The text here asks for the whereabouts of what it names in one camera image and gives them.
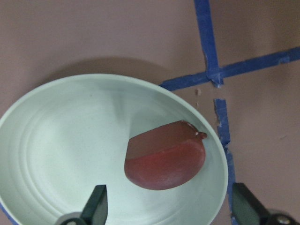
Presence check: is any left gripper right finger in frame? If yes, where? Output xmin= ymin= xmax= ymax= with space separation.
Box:
xmin=232 ymin=183 xmax=299 ymax=225

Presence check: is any green plate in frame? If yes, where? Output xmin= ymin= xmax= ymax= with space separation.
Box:
xmin=0 ymin=74 xmax=228 ymax=225

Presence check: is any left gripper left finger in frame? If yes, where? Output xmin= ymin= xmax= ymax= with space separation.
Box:
xmin=55 ymin=185 xmax=108 ymax=225

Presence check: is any red bun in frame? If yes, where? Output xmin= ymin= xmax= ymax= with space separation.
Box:
xmin=124 ymin=120 xmax=207 ymax=190

